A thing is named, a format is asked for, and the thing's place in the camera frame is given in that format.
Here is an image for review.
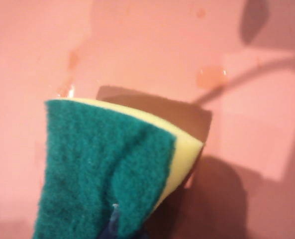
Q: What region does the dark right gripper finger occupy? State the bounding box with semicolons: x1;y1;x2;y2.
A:
97;203;148;239

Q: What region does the green and yellow sponge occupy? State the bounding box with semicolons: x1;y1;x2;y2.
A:
31;97;203;239

